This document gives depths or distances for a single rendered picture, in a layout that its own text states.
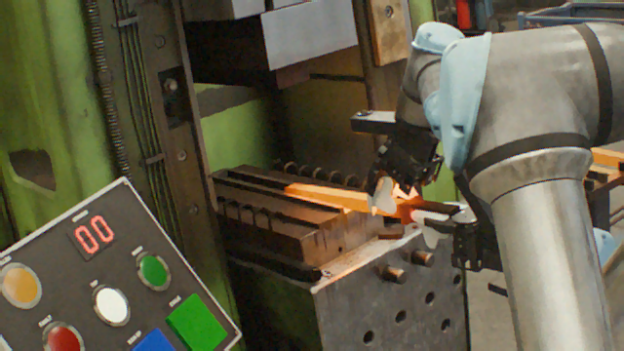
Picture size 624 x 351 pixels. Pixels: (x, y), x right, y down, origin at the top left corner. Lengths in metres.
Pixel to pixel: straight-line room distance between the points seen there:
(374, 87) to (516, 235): 1.02
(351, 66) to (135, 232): 0.74
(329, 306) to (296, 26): 0.47
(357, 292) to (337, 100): 0.49
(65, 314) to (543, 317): 0.56
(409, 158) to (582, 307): 0.67
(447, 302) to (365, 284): 0.25
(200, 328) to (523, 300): 0.54
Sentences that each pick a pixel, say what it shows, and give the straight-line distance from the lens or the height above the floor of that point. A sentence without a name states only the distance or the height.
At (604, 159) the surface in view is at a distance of 1.64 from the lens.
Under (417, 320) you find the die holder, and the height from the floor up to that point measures 0.74.
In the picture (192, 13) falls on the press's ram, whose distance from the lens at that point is 1.33.
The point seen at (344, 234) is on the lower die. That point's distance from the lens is 1.43.
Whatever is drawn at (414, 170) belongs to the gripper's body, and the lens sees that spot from 1.23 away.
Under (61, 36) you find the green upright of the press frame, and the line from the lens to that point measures 1.24.
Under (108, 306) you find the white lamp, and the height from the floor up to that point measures 1.09.
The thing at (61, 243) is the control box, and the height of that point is 1.17.
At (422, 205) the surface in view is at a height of 1.03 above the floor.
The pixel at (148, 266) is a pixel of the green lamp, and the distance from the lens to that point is 1.06.
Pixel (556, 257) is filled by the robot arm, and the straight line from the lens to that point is 0.64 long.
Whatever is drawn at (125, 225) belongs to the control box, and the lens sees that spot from 1.07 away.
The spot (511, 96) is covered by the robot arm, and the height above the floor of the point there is 1.34.
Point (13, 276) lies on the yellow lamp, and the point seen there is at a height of 1.18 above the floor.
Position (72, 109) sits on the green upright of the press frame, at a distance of 1.25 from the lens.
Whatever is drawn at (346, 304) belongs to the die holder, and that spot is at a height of 0.86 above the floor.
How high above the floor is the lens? 1.50
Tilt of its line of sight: 18 degrees down
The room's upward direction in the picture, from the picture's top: 9 degrees counter-clockwise
